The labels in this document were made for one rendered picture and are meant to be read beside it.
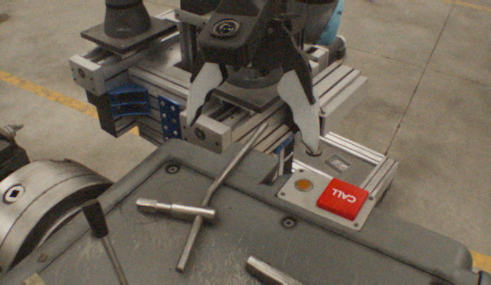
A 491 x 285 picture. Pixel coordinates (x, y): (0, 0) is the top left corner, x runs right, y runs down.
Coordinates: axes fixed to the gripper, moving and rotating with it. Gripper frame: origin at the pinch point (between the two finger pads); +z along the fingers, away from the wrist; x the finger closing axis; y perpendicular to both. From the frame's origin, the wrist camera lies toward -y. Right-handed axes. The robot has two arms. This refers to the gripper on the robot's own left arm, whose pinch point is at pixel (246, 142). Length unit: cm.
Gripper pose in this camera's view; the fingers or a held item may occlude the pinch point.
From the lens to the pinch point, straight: 49.0
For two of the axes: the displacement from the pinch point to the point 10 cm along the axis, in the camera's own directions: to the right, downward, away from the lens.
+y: 3.8, -3.5, 8.6
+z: -0.6, 9.1, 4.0
